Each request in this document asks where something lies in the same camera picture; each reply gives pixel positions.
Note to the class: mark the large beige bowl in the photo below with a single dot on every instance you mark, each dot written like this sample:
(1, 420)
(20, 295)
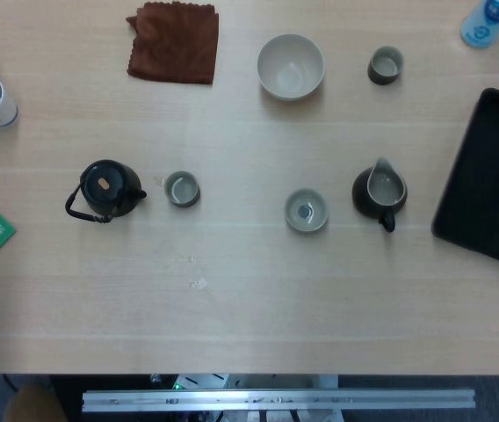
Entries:
(290, 68)

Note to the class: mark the dark pitcher with spout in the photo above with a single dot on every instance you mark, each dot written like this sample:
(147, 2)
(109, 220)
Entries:
(379, 193)

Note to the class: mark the brown folded cloth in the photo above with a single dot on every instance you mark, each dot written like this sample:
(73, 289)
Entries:
(175, 44)

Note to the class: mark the black plastic tray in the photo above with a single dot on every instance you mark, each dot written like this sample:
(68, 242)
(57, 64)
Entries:
(482, 184)

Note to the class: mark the brown round seat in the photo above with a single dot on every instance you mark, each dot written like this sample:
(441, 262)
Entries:
(34, 404)

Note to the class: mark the white blue drink bottle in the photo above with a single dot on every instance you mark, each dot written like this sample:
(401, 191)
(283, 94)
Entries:
(484, 22)

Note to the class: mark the aluminium rail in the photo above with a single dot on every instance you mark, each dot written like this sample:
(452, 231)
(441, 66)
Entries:
(276, 400)

